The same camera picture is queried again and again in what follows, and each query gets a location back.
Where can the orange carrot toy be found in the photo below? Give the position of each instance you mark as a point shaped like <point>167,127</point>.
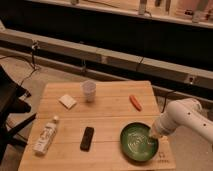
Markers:
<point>135,103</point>

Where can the green ceramic bowl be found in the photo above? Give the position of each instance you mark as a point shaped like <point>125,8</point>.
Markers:
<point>136,143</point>

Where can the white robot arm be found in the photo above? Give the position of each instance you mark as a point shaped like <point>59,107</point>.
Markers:
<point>184,112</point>

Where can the white sponge block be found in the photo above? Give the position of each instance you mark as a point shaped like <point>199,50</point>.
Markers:
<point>67,101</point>

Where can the clear plastic cup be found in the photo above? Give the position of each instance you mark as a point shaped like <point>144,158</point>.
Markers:
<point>89,90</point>

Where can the black remote control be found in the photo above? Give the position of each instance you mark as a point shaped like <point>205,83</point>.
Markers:
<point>87,139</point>

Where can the white plastic bottle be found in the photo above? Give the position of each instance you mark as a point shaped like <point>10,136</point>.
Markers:
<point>47,135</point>

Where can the black office chair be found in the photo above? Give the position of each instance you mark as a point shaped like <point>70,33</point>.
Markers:
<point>10,102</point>

